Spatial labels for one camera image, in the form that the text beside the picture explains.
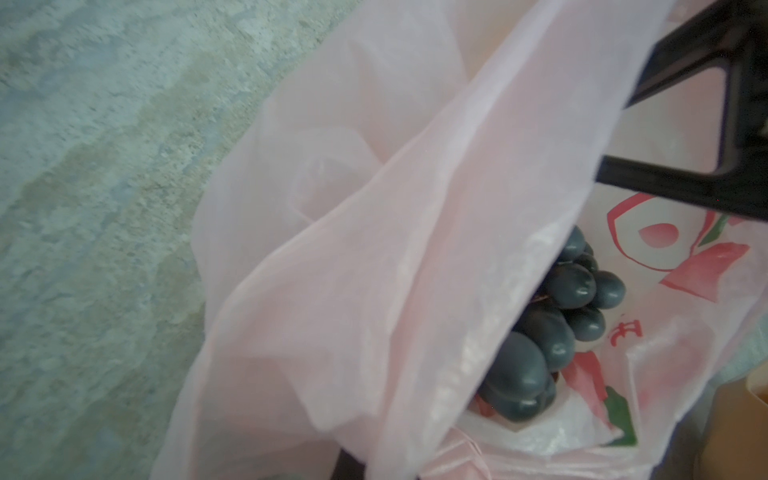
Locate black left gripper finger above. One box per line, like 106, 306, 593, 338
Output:
330, 450, 366, 480

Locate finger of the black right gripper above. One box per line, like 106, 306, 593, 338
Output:
596, 1, 767, 221

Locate pink plastic bag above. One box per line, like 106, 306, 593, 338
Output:
151, 1, 767, 479

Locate peach scalloped plastic bowl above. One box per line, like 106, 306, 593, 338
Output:
693, 363, 767, 480

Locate fake dark grapes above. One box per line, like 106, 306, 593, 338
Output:
475, 226, 627, 423

